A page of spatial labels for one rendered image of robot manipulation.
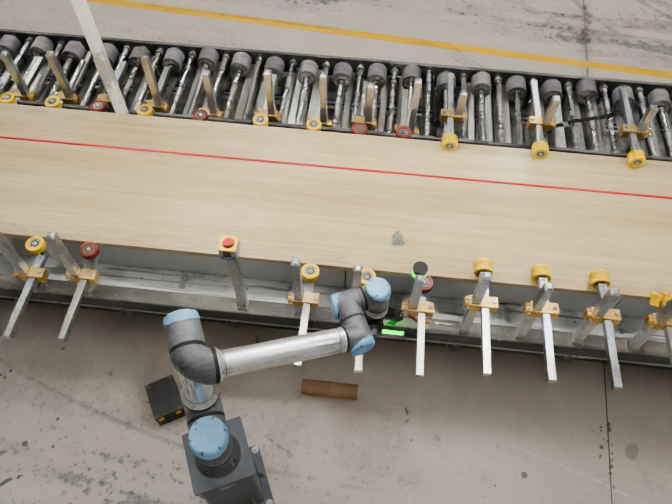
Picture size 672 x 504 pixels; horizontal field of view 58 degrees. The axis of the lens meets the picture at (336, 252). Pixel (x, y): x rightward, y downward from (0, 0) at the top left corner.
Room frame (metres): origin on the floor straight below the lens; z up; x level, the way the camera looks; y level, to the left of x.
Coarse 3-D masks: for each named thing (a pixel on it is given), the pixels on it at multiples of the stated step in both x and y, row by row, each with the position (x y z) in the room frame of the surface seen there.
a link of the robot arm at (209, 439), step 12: (192, 420) 0.72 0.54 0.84; (204, 420) 0.71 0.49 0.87; (216, 420) 0.71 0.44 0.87; (192, 432) 0.67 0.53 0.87; (204, 432) 0.67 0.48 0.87; (216, 432) 0.67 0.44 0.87; (228, 432) 0.69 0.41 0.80; (192, 444) 0.62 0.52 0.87; (204, 444) 0.62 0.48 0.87; (216, 444) 0.62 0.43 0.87; (228, 444) 0.64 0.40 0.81; (204, 456) 0.58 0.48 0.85; (216, 456) 0.59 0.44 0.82; (228, 456) 0.62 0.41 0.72
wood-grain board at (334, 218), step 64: (0, 128) 2.19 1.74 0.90; (64, 128) 2.20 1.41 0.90; (128, 128) 2.21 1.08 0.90; (192, 128) 2.22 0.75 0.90; (256, 128) 2.23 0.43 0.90; (0, 192) 1.78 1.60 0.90; (64, 192) 1.78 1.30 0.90; (128, 192) 1.79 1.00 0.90; (192, 192) 1.80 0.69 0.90; (256, 192) 1.81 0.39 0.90; (320, 192) 1.82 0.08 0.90; (384, 192) 1.83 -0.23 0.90; (448, 192) 1.84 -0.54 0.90; (512, 192) 1.84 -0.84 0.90; (576, 192) 1.85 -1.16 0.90; (640, 192) 1.86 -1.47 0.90; (256, 256) 1.45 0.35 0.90; (320, 256) 1.45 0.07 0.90; (384, 256) 1.46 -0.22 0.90; (448, 256) 1.47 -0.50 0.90; (512, 256) 1.48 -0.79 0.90; (576, 256) 1.48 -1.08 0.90; (640, 256) 1.49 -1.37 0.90
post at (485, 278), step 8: (488, 272) 1.22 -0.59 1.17; (480, 280) 1.21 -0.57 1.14; (488, 280) 1.19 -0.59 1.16; (480, 288) 1.19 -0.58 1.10; (472, 296) 1.22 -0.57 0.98; (480, 296) 1.19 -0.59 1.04; (472, 312) 1.19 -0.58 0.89; (464, 320) 1.20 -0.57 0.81; (472, 320) 1.19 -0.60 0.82; (464, 328) 1.19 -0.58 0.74
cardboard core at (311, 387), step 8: (304, 384) 1.16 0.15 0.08; (312, 384) 1.16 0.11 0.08; (320, 384) 1.17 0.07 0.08; (328, 384) 1.17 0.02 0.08; (336, 384) 1.17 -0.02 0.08; (344, 384) 1.17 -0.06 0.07; (352, 384) 1.17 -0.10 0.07; (304, 392) 1.13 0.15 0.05; (312, 392) 1.13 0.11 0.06; (320, 392) 1.13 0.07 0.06; (328, 392) 1.13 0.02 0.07; (336, 392) 1.13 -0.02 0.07; (344, 392) 1.13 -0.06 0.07; (352, 392) 1.13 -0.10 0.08
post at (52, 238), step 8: (48, 232) 1.37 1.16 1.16; (48, 240) 1.35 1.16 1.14; (56, 240) 1.36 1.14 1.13; (56, 248) 1.35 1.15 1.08; (64, 248) 1.37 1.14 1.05; (64, 256) 1.35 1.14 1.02; (64, 264) 1.35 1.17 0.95; (72, 264) 1.36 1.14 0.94; (72, 272) 1.35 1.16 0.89; (88, 288) 1.36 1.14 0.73
